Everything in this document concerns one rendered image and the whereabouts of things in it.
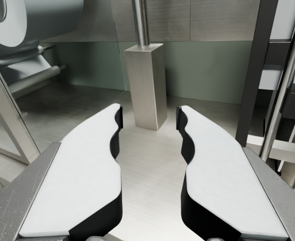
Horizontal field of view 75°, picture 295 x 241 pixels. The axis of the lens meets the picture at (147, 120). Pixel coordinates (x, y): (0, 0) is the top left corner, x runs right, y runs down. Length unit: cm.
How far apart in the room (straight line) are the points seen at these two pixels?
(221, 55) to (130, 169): 52
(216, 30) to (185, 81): 23
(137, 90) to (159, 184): 30
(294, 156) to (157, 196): 28
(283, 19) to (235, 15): 44
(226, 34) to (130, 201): 61
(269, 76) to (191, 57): 50
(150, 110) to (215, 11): 39
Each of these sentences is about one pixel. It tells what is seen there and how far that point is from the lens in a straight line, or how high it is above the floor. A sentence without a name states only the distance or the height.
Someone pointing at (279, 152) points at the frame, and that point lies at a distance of 39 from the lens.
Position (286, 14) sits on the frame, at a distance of 33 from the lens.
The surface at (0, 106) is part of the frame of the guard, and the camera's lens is 60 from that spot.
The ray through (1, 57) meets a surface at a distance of 61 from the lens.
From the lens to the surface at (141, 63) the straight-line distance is 58.
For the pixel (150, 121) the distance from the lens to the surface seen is 66.
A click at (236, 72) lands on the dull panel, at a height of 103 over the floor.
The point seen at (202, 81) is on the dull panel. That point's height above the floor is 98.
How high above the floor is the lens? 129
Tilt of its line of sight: 32 degrees down
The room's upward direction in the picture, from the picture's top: 7 degrees counter-clockwise
